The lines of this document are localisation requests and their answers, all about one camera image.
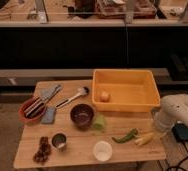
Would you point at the green chili pepper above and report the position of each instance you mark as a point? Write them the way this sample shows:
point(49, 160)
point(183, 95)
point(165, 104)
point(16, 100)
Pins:
point(127, 137)

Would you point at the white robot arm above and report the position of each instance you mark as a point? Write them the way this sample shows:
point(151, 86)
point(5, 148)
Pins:
point(172, 108)

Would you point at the small yellow fruit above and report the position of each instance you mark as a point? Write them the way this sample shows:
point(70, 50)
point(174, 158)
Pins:
point(104, 96)

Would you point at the dark brown bowl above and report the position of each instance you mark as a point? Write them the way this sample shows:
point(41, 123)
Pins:
point(82, 116)

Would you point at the yellow plastic bin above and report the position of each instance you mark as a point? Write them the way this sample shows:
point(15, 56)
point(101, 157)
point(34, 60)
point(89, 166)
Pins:
point(130, 90)

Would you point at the green lettuce leaf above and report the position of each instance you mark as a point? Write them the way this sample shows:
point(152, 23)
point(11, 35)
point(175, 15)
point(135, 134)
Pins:
point(99, 123)

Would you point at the blue sponge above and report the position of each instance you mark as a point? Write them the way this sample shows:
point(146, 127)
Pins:
point(49, 115)

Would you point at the striped item in bowl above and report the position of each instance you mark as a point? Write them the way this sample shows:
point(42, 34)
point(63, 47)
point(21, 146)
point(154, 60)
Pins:
point(33, 106)

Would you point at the small metal cup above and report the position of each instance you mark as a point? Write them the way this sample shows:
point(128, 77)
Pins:
point(59, 141)

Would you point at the white round cup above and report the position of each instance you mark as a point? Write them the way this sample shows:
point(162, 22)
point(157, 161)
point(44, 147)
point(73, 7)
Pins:
point(102, 151)

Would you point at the orange round bowl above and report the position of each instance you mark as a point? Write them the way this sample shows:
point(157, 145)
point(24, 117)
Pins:
point(35, 116)

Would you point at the dark grape bunch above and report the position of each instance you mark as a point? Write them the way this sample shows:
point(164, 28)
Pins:
point(41, 156)

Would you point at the black power box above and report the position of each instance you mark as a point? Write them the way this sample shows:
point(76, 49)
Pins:
point(180, 132)

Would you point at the white handled brush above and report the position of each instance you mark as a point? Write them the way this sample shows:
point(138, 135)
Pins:
point(80, 92)

